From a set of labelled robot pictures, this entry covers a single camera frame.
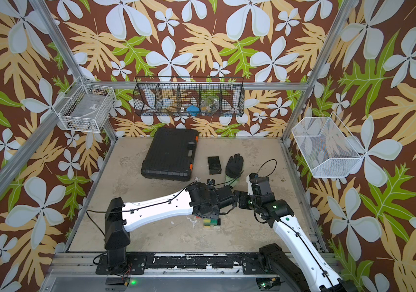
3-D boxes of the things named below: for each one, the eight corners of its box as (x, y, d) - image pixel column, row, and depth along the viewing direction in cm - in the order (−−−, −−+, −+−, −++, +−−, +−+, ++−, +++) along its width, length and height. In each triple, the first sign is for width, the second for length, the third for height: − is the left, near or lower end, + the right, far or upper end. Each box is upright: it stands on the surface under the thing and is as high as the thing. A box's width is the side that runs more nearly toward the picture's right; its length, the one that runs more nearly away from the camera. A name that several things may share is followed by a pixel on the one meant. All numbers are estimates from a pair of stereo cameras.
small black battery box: (209, 175, 104) (209, 170, 100) (207, 161, 110) (207, 156, 106) (220, 173, 104) (221, 169, 101) (218, 160, 111) (218, 155, 107)
